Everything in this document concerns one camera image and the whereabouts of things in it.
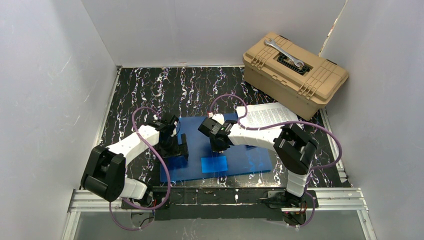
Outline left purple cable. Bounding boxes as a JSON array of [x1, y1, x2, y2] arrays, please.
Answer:
[[108, 106, 172, 232]]

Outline blue plastic folder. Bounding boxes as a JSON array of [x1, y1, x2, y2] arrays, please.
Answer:
[[165, 116, 273, 182]]

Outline aluminium frame rail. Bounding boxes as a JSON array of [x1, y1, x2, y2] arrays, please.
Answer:
[[62, 187, 377, 240]]

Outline tan plastic toolbox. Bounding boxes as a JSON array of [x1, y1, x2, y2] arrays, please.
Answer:
[[242, 32, 349, 121]]

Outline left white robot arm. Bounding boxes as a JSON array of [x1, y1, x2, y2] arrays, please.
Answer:
[[80, 114, 189, 202]]

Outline silver open-end wrench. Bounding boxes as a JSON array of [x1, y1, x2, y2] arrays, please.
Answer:
[[264, 38, 305, 69]]

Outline white printed paper files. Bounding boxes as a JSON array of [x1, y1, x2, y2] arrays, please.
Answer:
[[236, 102, 299, 129]]

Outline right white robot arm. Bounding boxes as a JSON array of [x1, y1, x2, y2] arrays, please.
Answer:
[[198, 117, 318, 208]]

